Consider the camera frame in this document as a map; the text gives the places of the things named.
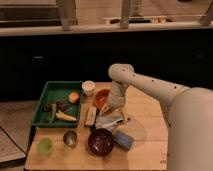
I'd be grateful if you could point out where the wooden block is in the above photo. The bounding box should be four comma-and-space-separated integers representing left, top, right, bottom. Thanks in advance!
85, 106, 97, 126

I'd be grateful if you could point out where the green pepper toy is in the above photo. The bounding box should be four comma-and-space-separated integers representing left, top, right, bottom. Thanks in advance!
49, 103, 57, 123

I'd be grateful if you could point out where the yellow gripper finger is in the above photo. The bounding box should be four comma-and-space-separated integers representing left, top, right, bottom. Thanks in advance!
101, 103, 111, 113
120, 106, 128, 121

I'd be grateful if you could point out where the orange bowl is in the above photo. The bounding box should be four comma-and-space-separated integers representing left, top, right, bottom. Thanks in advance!
93, 89, 109, 110

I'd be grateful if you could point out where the yellow banana toy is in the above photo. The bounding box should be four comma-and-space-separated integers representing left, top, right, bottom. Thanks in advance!
56, 113, 77, 122

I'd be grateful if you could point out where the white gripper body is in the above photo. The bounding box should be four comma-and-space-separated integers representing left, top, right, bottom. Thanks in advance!
107, 81, 128, 109

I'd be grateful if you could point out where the green plastic tray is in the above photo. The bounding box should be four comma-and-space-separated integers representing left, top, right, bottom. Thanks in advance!
32, 81, 82, 128

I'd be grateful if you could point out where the orange fruit toy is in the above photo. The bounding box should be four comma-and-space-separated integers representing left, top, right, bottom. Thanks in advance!
69, 92, 80, 104

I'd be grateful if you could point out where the dark grapes toy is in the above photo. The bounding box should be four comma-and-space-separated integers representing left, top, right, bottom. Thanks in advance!
43, 101, 66, 112

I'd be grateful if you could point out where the small metal cup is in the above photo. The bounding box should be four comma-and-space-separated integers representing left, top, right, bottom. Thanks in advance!
63, 130, 77, 148

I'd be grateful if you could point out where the white cup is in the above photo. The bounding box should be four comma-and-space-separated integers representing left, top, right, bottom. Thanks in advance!
82, 80, 95, 96

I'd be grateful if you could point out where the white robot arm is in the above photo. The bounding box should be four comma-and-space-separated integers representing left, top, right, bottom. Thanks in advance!
100, 63, 213, 171

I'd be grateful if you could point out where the blue sponge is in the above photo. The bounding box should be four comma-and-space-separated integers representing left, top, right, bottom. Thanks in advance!
114, 131, 134, 149

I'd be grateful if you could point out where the light green cup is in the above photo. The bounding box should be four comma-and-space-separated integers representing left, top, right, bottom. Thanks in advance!
37, 138, 53, 155

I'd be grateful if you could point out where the purple bowl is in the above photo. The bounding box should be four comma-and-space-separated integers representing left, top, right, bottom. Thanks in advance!
87, 128, 114, 156

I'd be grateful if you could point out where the white handled brush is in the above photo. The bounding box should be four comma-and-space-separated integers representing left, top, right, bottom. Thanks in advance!
101, 119, 125, 129

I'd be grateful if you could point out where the white cloth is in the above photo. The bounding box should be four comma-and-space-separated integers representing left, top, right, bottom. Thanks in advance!
95, 116, 123, 130

